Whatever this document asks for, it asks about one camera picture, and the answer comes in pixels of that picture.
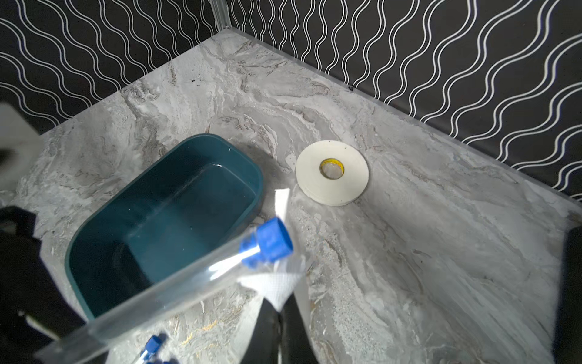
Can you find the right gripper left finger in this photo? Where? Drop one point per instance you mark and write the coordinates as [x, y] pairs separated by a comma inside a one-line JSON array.
[[264, 344]]

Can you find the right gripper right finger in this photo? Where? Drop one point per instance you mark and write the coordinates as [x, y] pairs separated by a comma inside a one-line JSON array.
[[295, 345]]

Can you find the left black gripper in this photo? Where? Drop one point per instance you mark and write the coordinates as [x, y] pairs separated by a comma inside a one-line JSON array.
[[28, 291]]

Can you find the blue capped test tube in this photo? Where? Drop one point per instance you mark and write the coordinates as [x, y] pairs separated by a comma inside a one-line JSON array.
[[218, 270], [160, 361], [149, 351]]

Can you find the white wipe cloth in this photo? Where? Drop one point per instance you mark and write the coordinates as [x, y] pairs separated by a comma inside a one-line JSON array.
[[278, 265]]

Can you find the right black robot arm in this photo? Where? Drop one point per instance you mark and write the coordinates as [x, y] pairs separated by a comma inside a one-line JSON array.
[[280, 336]]

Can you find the teal plastic tray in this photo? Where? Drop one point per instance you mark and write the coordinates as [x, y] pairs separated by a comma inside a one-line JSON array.
[[187, 204]]

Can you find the white tape roll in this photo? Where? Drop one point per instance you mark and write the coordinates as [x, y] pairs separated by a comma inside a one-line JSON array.
[[332, 173]]

